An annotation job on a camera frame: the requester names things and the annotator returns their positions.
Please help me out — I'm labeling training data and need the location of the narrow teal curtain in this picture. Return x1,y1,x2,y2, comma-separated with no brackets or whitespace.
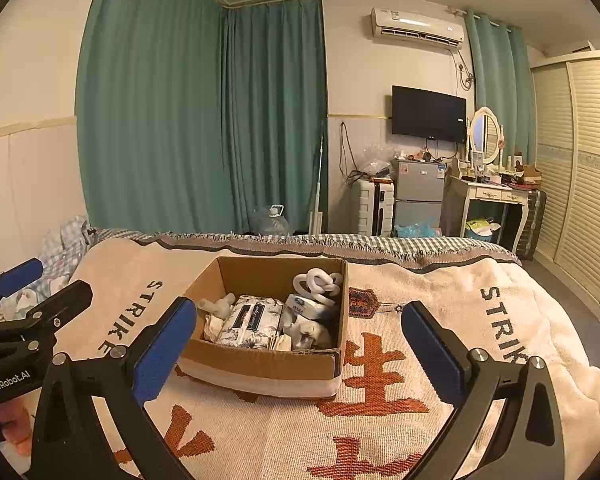
466,8,537,167

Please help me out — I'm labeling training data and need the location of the wide teal curtain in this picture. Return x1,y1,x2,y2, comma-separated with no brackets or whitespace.
75,0,237,234

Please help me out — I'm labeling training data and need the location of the dark suitcase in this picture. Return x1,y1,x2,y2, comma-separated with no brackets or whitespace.
517,189,548,261

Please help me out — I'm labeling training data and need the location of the brown cardboard box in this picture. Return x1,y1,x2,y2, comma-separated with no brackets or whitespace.
176,256,350,399

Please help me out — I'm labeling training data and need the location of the blue checkered quilt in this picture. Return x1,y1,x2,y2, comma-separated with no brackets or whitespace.
0,216,99,322

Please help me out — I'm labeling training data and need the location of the teal corner curtain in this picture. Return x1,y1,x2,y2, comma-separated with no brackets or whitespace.
220,0,330,235

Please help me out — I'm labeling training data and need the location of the clear plastic water jug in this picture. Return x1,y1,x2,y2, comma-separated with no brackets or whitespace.
251,204,289,236

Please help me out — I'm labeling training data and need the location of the yellow-green bag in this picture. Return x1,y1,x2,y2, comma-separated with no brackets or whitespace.
464,217,502,242

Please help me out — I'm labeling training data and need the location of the grey small fridge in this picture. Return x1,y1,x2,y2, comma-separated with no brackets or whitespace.
391,158,449,237

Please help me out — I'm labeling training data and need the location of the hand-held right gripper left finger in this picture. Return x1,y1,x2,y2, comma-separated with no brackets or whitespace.
30,297,198,480

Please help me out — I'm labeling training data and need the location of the person's left hand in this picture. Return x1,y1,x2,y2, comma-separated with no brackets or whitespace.
0,400,34,459

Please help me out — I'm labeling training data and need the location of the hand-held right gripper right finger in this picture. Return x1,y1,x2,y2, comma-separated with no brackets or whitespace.
401,301,566,480

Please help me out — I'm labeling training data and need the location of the small blue tissue packet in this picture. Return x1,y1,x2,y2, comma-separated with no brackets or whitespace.
285,293,327,319

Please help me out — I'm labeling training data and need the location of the cream printed blanket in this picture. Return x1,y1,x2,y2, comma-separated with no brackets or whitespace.
55,232,600,480

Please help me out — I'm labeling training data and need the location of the white dressing table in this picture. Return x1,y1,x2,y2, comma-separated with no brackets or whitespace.
447,171,531,256

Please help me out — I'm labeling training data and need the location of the white oval mirror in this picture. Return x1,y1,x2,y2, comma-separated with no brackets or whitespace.
466,106,504,167

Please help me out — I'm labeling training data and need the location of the large white sock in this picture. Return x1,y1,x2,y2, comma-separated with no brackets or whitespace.
281,309,334,349

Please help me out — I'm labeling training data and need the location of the blue plastic bag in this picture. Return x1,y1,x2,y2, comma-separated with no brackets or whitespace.
395,219,442,239

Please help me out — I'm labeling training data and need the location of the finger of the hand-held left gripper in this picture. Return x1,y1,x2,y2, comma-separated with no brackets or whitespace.
0,258,45,321
2,280,94,351

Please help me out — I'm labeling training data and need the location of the floral tissue pack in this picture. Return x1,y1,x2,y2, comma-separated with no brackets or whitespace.
214,296,287,349

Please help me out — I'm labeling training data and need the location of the black wall television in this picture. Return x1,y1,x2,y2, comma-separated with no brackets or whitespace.
391,85,468,144

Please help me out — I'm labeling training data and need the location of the white suitcase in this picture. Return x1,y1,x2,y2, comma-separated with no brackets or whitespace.
356,178,397,237

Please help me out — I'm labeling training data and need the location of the cream louvered wardrobe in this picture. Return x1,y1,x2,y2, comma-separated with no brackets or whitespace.
529,49,600,322

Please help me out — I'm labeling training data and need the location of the air conditioner power cable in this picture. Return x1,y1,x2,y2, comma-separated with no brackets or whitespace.
452,50,477,89

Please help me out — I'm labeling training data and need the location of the white air conditioner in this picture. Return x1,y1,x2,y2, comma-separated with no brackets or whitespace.
370,7,466,51

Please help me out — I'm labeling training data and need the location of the black hanging cable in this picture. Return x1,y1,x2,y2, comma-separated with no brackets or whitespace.
338,121,367,187

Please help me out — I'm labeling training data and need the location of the green checkered bed sheet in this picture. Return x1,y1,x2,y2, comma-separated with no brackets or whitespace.
349,235,524,267

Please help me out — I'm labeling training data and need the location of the clear plastic bag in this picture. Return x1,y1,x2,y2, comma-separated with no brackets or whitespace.
359,145,397,179

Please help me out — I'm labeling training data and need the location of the white knotted plush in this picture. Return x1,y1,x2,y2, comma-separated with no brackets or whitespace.
292,267,344,307

